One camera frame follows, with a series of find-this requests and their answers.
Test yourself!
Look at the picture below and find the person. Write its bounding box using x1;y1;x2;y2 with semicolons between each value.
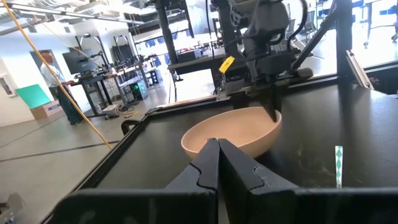
39;49;85;126

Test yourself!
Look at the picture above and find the black frame strut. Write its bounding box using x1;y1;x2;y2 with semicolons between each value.
290;0;354;79

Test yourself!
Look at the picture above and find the silver fork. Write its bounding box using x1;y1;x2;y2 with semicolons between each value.
335;145;344;189

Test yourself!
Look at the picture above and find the yellow tag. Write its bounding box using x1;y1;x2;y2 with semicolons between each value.
218;55;236;75

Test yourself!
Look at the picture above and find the cardboard box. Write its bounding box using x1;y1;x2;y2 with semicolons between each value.
29;100;65;121

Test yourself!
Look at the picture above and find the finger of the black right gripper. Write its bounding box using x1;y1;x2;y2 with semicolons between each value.
272;88;283;123
259;88;274;121

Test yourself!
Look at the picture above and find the black frame post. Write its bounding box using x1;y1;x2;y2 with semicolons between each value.
154;0;180;82

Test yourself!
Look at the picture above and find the green board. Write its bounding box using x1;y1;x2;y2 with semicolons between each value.
15;83;52;110

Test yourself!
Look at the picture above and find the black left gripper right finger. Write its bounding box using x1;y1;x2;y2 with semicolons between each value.
218;138;300;224

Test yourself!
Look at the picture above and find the yellow cable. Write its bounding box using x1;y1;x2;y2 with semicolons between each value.
0;0;113;151

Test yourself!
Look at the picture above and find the beige bowl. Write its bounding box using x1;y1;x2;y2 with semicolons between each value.
180;106;283;160

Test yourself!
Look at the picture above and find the black monitor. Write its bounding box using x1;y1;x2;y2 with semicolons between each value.
62;48;99;76

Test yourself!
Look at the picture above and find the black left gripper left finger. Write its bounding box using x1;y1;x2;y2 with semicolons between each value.
164;138;221;195

